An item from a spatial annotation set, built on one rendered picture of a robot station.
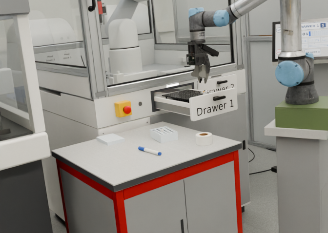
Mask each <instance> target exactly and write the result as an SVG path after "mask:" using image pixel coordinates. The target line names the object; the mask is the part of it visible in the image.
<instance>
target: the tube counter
mask: <svg viewBox="0 0 328 233"><path fill-rule="evenodd" d="M313 36H328V30H315V31H302V37H313Z"/></svg>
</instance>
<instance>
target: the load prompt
mask: <svg viewBox="0 0 328 233"><path fill-rule="evenodd" d="M325 28H328V21H327V22H314V23H301V29H302V30H311V29H325Z"/></svg>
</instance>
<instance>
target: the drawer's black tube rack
mask: <svg viewBox="0 0 328 233"><path fill-rule="evenodd" d="M201 92H202V91H195V90H189V89H187V90H183V91H178V92H174V93H170V94H165V95H162V96H163V97H165V98H166V99H167V97H170V99H171V100H176V101H182V102H187V103H189V101H186V99H189V98H191V97H196V96H200V95H203V94H201Z"/></svg>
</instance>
